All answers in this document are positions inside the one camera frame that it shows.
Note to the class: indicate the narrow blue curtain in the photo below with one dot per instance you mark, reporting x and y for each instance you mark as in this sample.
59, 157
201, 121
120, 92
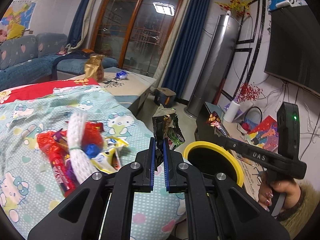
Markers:
81, 17

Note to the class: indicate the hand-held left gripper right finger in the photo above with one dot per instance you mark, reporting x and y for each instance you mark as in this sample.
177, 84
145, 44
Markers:
166, 165

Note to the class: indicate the blue white wrapper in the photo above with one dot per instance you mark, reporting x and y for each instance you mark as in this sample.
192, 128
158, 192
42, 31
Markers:
122, 75

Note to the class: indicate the yellow pillow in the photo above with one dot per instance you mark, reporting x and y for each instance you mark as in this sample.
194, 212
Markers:
16, 31

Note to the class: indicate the gold paper bag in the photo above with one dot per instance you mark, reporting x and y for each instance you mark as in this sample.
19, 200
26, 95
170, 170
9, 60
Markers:
93, 67

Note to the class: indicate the white tv cabinet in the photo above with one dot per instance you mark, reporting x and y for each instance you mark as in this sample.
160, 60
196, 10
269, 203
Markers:
252, 180

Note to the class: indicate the wide blue curtain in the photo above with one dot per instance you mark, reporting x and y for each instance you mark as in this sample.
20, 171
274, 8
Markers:
190, 35

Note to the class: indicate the yellow artificial flowers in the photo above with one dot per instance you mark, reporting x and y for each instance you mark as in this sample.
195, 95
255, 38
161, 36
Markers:
236, 3

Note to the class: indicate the wooden sliding glass door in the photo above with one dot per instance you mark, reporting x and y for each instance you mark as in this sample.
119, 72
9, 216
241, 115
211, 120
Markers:
140, 30

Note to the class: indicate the red biscuit packet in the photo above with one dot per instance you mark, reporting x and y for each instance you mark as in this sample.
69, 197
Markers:
60, 175

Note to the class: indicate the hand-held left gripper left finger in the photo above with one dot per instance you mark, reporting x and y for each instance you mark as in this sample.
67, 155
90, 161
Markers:
151, 165

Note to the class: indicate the beige curtain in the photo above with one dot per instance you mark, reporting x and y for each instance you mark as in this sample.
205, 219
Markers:
93, 12

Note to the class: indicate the blue bottle cap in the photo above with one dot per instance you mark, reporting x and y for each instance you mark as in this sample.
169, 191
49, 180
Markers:
91, 150

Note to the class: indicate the silver standing air conditioner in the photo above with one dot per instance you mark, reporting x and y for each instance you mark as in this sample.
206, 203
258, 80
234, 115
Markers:
215, 62

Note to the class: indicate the black television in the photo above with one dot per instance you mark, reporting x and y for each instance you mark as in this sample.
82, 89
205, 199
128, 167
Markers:
295, 45

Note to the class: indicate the beige coffee table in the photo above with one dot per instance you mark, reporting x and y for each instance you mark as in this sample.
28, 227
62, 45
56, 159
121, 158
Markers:
135, 85

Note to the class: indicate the white foam fruit net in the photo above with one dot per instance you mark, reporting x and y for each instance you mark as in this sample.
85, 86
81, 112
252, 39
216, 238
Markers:
77, 135

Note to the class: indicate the red plastic wrapper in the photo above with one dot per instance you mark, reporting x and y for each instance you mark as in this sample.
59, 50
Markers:
45, 140

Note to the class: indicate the person's right hand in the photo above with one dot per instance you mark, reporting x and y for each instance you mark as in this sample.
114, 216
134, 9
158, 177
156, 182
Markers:
266, 195

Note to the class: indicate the pink floral pillow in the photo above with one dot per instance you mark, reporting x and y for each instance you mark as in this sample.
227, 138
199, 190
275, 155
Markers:
3, 35

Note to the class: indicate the cartoon cat printed blanket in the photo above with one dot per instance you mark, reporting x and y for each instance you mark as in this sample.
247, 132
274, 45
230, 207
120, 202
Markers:
120, 100

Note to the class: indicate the black orange stool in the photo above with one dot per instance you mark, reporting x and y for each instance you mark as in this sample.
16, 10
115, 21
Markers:
165, 96

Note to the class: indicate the black glass-front box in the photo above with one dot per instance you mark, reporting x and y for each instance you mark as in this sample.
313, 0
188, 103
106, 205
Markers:
202, 122

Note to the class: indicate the colourful picture book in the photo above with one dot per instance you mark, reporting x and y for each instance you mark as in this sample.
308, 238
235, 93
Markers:
265, 132

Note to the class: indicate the red berry branches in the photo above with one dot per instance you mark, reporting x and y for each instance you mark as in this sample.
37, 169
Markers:
250, 92

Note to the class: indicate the yellow rim bin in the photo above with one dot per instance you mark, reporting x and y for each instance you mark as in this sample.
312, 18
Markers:
200, 143

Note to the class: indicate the yellow white snack wrapper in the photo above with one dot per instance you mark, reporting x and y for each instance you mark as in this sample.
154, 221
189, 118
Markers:
102, 160

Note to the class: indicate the person's right forearm fur sleeve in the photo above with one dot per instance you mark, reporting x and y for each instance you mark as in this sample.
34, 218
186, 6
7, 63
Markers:
305, 205

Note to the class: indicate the map wall poster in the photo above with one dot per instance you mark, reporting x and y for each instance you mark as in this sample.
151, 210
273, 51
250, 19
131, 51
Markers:
20, 15

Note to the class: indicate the dark green snack bag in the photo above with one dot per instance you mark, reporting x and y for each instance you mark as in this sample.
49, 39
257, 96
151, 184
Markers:
165, 125

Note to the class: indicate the white paper towel roll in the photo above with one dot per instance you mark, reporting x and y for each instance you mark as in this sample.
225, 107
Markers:
231, 111

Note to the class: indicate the colourful nut snack wrapper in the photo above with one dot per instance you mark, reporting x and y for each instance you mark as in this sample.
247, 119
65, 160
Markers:
213, 120

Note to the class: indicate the blue grey sofa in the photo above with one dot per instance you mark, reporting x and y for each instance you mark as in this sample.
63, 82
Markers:
25, 62

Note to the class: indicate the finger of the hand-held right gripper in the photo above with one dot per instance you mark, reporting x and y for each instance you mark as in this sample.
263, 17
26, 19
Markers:
231, 143

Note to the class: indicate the purple book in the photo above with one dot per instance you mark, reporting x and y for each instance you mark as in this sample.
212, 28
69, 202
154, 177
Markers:
243, 112

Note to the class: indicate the red blanket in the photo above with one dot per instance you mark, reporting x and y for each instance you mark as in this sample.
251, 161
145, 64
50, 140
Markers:
37, 88

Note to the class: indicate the white device on television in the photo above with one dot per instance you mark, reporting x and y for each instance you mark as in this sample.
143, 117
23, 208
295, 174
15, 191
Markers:
283, 4

